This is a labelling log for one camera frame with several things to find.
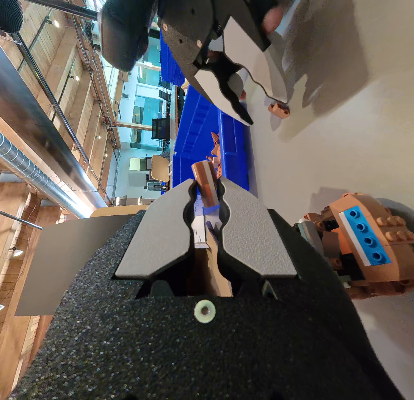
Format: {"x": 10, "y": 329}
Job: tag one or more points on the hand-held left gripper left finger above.
{"x": 158, "y": 242}

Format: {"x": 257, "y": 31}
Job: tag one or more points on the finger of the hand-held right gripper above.
{"x": 217, "y": 93}
{"x": 259, "y": 64}

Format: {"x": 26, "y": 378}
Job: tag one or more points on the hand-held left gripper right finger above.
{"x": 253, "y": 242}

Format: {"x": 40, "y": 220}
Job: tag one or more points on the blue plastic bin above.
{"x": 200, "y": 135}

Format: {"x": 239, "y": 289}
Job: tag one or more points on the brown brick assembly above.
{"x": 206, "y": 180}

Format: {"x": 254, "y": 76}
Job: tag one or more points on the stack of blue bins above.
{"x": 171, "y": 64}

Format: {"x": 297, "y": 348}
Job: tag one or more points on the wood-framed black screen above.
{"x": 119, "y": 210}

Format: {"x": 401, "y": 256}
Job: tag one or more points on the small brown brick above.
{"x": 279, "y": 109}

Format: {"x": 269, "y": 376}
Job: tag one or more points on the black monitor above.
{"x": 160, "y": 128}

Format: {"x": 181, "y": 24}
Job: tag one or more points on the tan chair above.
{"x": 159, "y": 168}

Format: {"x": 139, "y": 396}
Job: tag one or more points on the black ceiling lamp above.
{"x": 10, "y": 12}

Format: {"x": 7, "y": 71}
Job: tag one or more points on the silver ceiling duct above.
{"x": 39, "y": 174}

